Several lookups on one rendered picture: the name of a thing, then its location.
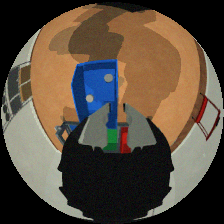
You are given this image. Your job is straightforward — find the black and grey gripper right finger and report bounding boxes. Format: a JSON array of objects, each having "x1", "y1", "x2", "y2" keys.
[{"x1": 123, "y1": 103, "x2": 174, "y2": 172}]

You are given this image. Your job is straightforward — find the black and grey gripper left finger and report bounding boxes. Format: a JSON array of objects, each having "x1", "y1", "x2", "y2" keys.
[{"x1": 57, "y1": 103, "x2": 111, "y2": 172}]

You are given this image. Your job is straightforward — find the red bin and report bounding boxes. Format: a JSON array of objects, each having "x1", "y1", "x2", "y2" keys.
[{"x1": 120, "y1": 127, "x2": 131, "y2": 153}]

